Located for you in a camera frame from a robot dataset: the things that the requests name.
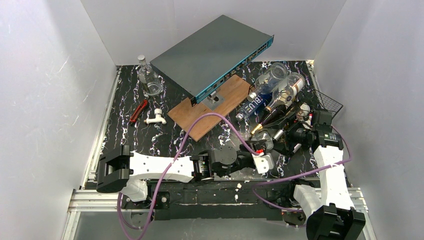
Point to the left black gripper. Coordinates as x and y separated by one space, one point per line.
251 157

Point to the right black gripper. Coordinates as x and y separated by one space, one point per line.
278 142

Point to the clear gold label liquor bottle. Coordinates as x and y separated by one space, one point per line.
264 135

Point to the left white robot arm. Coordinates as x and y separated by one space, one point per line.
125 171

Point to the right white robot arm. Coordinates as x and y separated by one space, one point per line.
331 215

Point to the silver capped dark wine bottle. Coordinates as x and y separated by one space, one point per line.
280 135

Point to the dark bottle brown label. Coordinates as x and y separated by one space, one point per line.
299 112

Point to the gold capped wine bottle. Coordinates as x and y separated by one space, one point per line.
269 115

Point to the blue square bottle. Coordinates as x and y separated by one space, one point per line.
252 106

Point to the clear bottle black gold label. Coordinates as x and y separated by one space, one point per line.
286 91

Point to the clear silver capped bottle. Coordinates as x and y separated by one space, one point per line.
266 82

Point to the clear round glass bottle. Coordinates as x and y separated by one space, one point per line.
150 81

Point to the wooden board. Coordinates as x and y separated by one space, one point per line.
229 95

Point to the white plastic faucet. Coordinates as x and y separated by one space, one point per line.
158 118

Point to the red utility knife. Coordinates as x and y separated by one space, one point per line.
140 108

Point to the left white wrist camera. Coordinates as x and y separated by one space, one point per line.
263 162

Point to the black wire wine rack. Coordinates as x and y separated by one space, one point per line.
327 103

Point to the metal switch stand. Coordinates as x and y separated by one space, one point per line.
213 101

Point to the teal network switch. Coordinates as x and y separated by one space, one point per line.
203 61

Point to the aluminium frame rail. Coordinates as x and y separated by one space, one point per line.
89 200

